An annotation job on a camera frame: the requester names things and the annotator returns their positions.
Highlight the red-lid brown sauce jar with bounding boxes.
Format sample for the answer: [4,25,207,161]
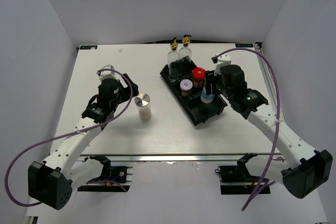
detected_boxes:
[192,67,205,89]

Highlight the blue-label spice shaker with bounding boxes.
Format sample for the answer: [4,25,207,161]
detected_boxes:
[201,88,215,104]

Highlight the silver-lid dark spice jar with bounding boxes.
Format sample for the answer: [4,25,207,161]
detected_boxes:
[180,79,193,97]

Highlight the silver-lid white powder jar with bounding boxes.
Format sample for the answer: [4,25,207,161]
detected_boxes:
[134,93,152,121]

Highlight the dark sauce glass bottle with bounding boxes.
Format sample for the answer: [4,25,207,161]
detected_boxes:
[178,34,192,76]

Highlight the clear glass oil bottle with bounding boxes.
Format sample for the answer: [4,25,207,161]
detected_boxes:
[167,37,179,81]

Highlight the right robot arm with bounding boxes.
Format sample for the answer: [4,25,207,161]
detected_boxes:
[204,65,333,199]

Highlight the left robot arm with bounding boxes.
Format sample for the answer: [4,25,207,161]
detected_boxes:
[28,71,139,210]

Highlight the black three-compartment tray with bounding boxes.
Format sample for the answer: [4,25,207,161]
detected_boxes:
[160,61,228,126]

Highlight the left blue table sticker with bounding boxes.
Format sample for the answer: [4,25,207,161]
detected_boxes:
[79,45,98,50]

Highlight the aluminium table side rail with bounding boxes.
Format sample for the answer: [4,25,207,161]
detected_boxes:
[254,42,283,119]

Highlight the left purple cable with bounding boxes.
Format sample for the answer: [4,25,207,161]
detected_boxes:
[4,68,132,207]

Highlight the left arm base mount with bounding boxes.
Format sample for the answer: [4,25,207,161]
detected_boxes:
[77,156,133,193]

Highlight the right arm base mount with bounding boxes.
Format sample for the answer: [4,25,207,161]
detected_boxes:
[214,153,260,195]

